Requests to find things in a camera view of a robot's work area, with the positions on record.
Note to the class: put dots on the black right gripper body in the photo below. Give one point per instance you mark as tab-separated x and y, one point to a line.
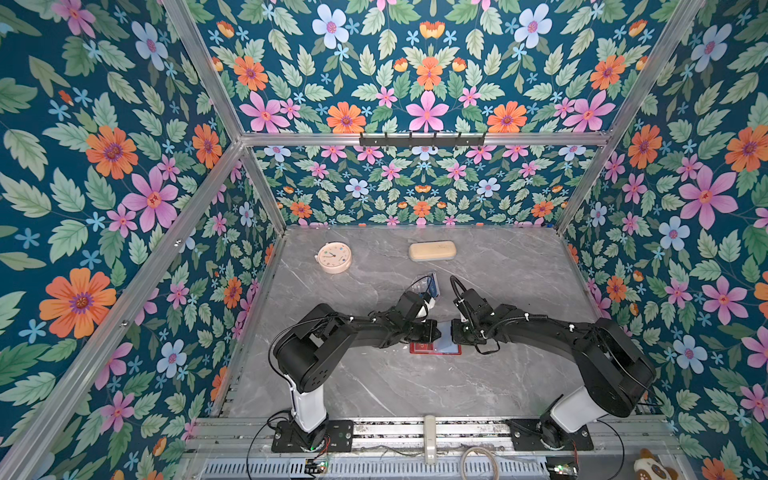
464	333

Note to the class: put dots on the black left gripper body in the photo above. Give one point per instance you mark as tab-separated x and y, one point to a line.
421	331

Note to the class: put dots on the red leather card holder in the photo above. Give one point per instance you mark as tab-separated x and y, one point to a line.
442	346

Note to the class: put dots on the blue credit card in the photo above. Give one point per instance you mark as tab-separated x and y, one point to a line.
432	285

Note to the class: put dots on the clear acrylic card stand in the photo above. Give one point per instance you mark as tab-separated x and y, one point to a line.
419	285

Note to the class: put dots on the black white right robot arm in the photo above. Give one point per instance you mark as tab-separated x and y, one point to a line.
615	373

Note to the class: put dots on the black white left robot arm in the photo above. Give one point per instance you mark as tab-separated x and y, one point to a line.
305	354

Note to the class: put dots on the beige glasses case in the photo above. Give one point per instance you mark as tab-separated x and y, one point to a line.
432	251

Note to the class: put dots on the pink round alarm clock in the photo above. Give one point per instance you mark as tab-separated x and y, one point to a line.
334	257

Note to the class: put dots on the black hook bar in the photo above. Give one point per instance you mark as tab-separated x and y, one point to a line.
408	140

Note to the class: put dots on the white vent grille strip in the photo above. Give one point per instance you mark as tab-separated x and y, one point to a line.
474	467

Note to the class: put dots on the plush panda toy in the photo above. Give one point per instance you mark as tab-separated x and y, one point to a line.
649	467

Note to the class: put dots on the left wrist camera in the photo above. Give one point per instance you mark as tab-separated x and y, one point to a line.
427	303

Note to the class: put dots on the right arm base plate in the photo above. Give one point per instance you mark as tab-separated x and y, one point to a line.
528	434

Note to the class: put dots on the white rail clip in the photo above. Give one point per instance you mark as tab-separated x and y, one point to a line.
430	440

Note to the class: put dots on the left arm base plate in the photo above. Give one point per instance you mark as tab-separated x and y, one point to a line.
330	436

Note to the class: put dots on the aluminium front rail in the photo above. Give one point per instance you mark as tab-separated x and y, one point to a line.
611	436

